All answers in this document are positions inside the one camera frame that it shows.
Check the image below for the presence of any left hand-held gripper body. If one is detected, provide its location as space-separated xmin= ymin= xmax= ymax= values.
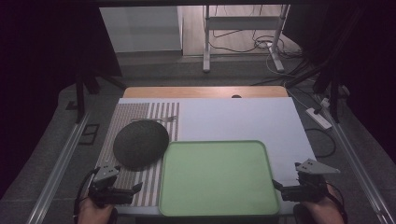
xmin=88 ymin=164 xmax=135 ymax=208

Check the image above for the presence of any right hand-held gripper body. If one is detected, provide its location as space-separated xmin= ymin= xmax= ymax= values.
xmin=280 ymin=158 xmax=341 ymax=203

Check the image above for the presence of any person's left hand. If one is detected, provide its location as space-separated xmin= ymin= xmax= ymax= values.
xmin=77 ymin=197 xmax=115 ymax=224

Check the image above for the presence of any person's right hand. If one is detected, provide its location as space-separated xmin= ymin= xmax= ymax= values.
xmin=300 ymin=186 xmax=345 ymax=224

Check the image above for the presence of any dark round plate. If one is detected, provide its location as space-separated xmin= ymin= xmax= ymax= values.
xmin=112 ymin=119 xmax=170 ymax=173

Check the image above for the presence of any green plastic tray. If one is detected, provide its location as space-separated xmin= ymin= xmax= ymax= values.
xmin=158 ymin=140 xmax=280 ymax=217

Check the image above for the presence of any white board sheet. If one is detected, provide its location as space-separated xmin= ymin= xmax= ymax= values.
xmin=115 ymin=96 xmax=318 ymax=217

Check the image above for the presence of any white power strip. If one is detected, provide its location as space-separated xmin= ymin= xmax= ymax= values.
xmin=304 ymin=107 xmax=333 ymax=131

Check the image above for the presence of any striped placemat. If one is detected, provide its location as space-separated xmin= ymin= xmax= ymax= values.
xmin=95 ymin=102 xmax=181 ymax=208

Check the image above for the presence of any black tripod stand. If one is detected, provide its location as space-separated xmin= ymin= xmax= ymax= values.
xmin=283 ymin=57 xmax=345 ymax=123
xmin=74 ymin=61 xmax=127 ymax=124

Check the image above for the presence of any wooden table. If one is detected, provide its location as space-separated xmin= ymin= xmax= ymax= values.
xmin=122 ymin=85 xmax=290 ymax=100

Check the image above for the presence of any white panel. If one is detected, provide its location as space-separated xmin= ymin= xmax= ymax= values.
xmin=99 ymin=6 xmax=184 ymax=54

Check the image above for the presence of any white metal stand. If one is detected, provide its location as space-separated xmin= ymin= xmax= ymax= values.
xmin=202 ymin=4 xmax=291 ymax=75

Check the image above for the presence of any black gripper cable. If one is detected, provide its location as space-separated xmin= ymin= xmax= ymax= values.
xmin=325 ymin=182 xmax=348 ymax=224
xmin=73 ymin=168 xmax=98 ymax=224

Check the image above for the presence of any aluminium rail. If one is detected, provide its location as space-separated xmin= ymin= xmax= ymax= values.
xmin=26 ymin=112 xmax=92 ymax=224
xmin=322 ymin=102 xmax=396 ymax=224

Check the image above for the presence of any black floor cable loop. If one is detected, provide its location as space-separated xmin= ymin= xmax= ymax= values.
xmin=305 ymin=127 xmax=337 ymax=159

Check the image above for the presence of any tangle of floor cables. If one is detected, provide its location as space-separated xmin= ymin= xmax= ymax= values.
xmin=207 ymin=28 xmax=304 ymax=61

